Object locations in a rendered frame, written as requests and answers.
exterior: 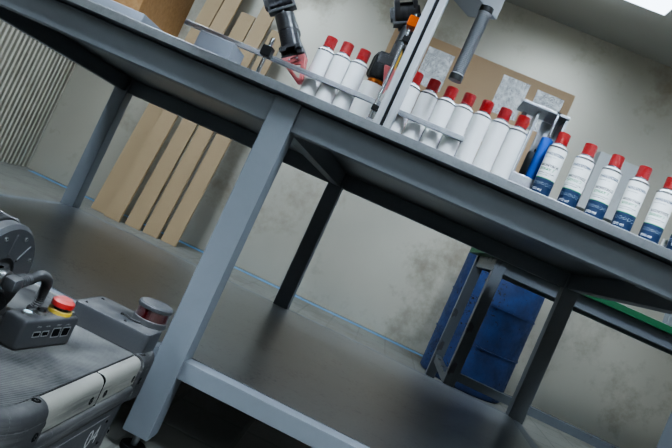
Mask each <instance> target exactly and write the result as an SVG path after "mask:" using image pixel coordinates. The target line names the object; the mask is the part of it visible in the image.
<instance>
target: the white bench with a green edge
mask: <svg viewBox="0 0 672 448"><path fill-rule="evenodd" d="M469 252H470V253H472V254H475V255H477V256H476V259H475V261H474V263H473V265H472V268H471V270H470V272H469V274H468V277H467V279H466V281H465V283H464V286H463V288H462V290H461V292H460V295H459V297H458V299H457V301H456V304H455V306H454V308H453V310H452V313H451V315H450V317H449V319H448V322H447V324H446V326H445V328H444V331H443V333H442V335H441V337H440V340H439V342H438V344H437V346H436V349H435V351H434V353H433V355H432V358H431V360H430V362H429V364H428V367H427V369H426V371H425V373H424V374H425V375H427V376H430V377H432V378H435V375H436V373H437V371H438V374H439V376H440V379H441V382H442V383H444V384H446V385H448V386H450V387H452V388H454V385H455V383H456V381H457V382H459V383H461V384H463V385H465V386H468V387H470V388H472V389H474V390H476V391H478V392H480V393H482V394H484V395H487V396H489V397H491V398H493V399H495V400H497V401H499V402H501V403H503V404H506V405H508V406H509V403H510V401H511V399H512V397H510V396H508V395H506V394H504V393H502V392H499V391H497V390H495V389H493V388H491V387H489V386H487V385H485V384H482V383H480V382H478V381H476V380H474V379H472V378H470V377H468V376H466V375H463V374H461V373H460V372H461V370H462V367H463V365H464V363H465V361H466V358H467V356H468V354H469V352H470V349H471V347H472V345H473V342H474V340H475V338H476V336H477V333H478V331H479V329H480V327H481V324H482V322H483V320H484V318H485V315H486V313H487V311H488V309H489V306H490V304H491V302H492V299H493V297H494V295H495V293H496V290H497V288H498V286H499V284H500V281H501V279H504V280H506V281H508V282H511V283H513V284H515V285H517V286H519V287H522V288H524V289H526V290H528V291H530V292H533V293H535V294H537V295H539V296H542V297H544V298H546V299H548V300H550V301H553V302H554V301H555V298H556V296H557V294H558V291H559V289H560V286H558V285H556V284H553V283H551V282H549V281H547V280H545V279H542V278H540V277H538V276H536V275H533V274H531V273H529V272H527V271H524V270H522V269H520V268H518V267H515V266H513V265H511V264H509V263H507V262H504V261H502V260H500V259H498V258H495V257H493V256H491V255H489V254H486V253H484V252H482V251H480V250H477V249H475V248H473V247H471V249H470V251H469ZM482 270H484V271H486V272H488V273H489V275H488V277H487V280H486V282H485V284H484V286H483V289H482V291H481V293H480V296H479V298H478V300H477V302H476V305H475V307H474V309H473V311H472V314H471V316H470V318H469V320H468V323H467V325H466V327H465V329H464V332H463V334H462V336H461V338H460V341H459V343H458V345H457V347H456V350H455V352H454V354H453V357H452V359H451V361H450V363H449V366H448V367H446V365H445V363H444V361H443V357H444V355H445V353H446V350H447V348H448V346H449V344H450V341H451V339H452V337H453V335H454V332H455V330H456V328H457V326H458V323H459V321H460V319H461V317H462V314H463V312H464V310H465V308H466V305H467V303H468V301H469V299H470V296H471V294H472V292H473V290H474V287H475V285H476V283H477V281H478V278H479V276H480V274H481V272H482ZM573 311H575V312H577V313H579V314H581V315H584V316H586V317H588V318H590V319H592V320H595V321H597V322H599V323H601V324H603V325H606V326H608V327H610V328H612V329H615V330H617V331H619V332H621V333H623V334H626V335H628V336H630V337H632V338H634V339H637V340H639V341H641V342H643V343H646V344H648V345H650V346H652V347H654V348H657V349H659V350H661V351H663V352H665V353H668V354H670V355H672V326H669V325H667V324H665V323H663V322H660V321H658V320H656V319H654V318H651V317H649V316H647V315H645V314H643V313H640V312H638V311H636V310H634V309H631V308H629V307H627V306H625V305H622V304H620V303H618V302H615V301H610V300H606V299H601V298H597V297H593V296H588V295H584V294H579V296H578V298H577V301H576V303H575V305H574V307H573ZM527 415H529V416H531V417H533V418H535V419H537V420H539V421H541V422H543V423H546V424H548V425H550V426H552V427H554V428H556V429H558V430H560V431H562V432H565V433H567V434H569V435H571V436H573V437H575V438H577V439H579V440H581V441H584V442H586V443H588V444H590V445H592V446H594V447H596V448H618V447H616V446H614V445H612V444H609V443H607V442H605V441H603V440H601V439H599V438H597V437H595V436H593V435H590V434H588V433H586V432H584V431H582V430H580V429H578V428H576V427H573V426H571V425H569V424H567V423H565V422H563V421H561V420H559V419H557V418H554V417H552V416H550V415H548V414H546V413H544V412H542V411H540V410H537V409H535V408H533V407H531V406H530V408H529V411H528V413H527Z"/></svg>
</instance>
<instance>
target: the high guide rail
mask: <svg viewBox="0 0 672 448"><path fill-rule="evenodd" d="M184 24H185V25H188V26H190V27H192V28H195V29H197V30H199V31H200V30H204V31H206V32H208V33H211V34H213V35H216V36H218V37H220V38H223V39H225V40H227V41H230V42H232V43H234V44H235V45H236V46H237V47H239V48H242V49H244V50H246V51H249V52H251V53H253V54H256V55H258V56H260V57H262V56H261V54H260V50H258V49H256V48H254V47H251V46H249V45H247V44H244V43H242V42H240V41H237V40H235V39H233V38H230V37H228V36H225V35H223V34H221V33H218V32H216V31H214V30H211V29H209V28H207V27H204V26H202V25H200V24H197V23H195V22H192V21H190V20H188V19H186V20H185V22H184ZM267 60H270V59H267ZM270 61H272V62H275V63H277V64H279V65H282V66H284V67H286V68H289V69H291V70H293V71H296V72H298V73H300V74H303V75H305V76H307V77H310V78H312V79H314V80H317V81H319V82H322V83H324V84H326V85H329V86H331V87H333V88H336V89H338V90H340V91H343V92H345V93H347V94H350V95H352V96H354V97H357V98H359V99H361V100H364V101H366V102H369V103H371V104H374V102H375V100H376V99H374V98H372V97H369V96H367V95H365V94H362V93H360V92H357V91H355V90H353V89H350V88H348V87H346V86H343V85H341V84H339V83H336V82H334V81H332V80H329V79H327V78H324V77H322V76H320V75H317V74H315V73H313V72H310V71H308V70H306V69H303V68H301V67H299V66H296V65H294V64H291V63H289V62H287V61H284V60H282V59H280V58H277V57H275V56H273V59H272V60H270ZM397 115H399V116H401V117H404V118H406V119H408V120H411V121H413V122H416V123H418V124H420V125H423V126H425V127H427V128H430V129H432V130H434V131H437V132H439V133H441V134H444V135H446V136H448V137H451V138H453V139H455V140H458V141H460V142H463V141H464V139H465V137H464V136H461V135H459V134H457V133H454V132H452V131H449V130H447V129H445V128H442V127H440V126H438V125H435V124H433V123H431V122H428V121H426V120H424V119H421V118H419V117H416V116H414V115H412V114H409V113H407V112H405V111H402V110H400V109H399V112H398V114H397Z"/></svg>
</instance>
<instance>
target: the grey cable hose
mask: <svg viewBox="0 0 672 448"><path fill-rule="evenodd" d="M493 11H494V9H493V8H492V7H491V6H489V5H486V4H482V5H481V6H480V9H479V11H478V12H479V13H478V15H477V17H476V19H475V21H474V23H473V25H472V28H471V30H470V32H469V35H468V37H467V38H466V41H465V43H464V45H463V48H462V50H461V52H460V55H459V57H458V58H457V59H458V60H457V61H456V63H455V65H454V68H453V70H452V72H451V73H450V75H449V77H448V79H449V80H450V81H452V82H454V83H457V84H461V82H462V80H463V78H464V77H463V76H464V74H465V72H466V69H467V67H468V66H469V64H470V61H471V59H472V57H473V54H474V52H475V49H476V47H477V46H478V44H479V41H480V39H481V37H482V34H483V32H484V29H485V28H486V26H487V24H488V21H489V19H490V17H491V16H492V14H493Z"/></svg>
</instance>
